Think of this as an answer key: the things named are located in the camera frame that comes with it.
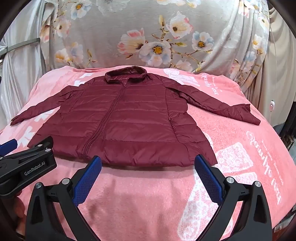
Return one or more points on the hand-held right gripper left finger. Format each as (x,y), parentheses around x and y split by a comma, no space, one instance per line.
(87,182)

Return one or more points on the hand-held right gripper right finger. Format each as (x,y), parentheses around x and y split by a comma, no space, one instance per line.
(209,182)

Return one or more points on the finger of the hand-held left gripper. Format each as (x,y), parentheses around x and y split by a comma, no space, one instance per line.
(42,144)
(8,145)

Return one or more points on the maroon puffer jacket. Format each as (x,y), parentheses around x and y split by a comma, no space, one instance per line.
(120,120)

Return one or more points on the person's left hand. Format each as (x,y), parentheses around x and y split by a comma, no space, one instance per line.
(19,207)

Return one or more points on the pink printed blanket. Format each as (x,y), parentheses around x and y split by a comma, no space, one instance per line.
(148,190)

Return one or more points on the silver satin curtain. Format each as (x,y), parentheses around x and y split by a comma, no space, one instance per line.
(20,76)

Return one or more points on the dark furniture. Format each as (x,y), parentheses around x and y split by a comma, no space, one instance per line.
(289,136)

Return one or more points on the beige curtain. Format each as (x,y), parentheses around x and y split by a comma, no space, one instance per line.
(281,69)

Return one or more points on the grey floral sheet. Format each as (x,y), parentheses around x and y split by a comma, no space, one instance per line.
(148,34)

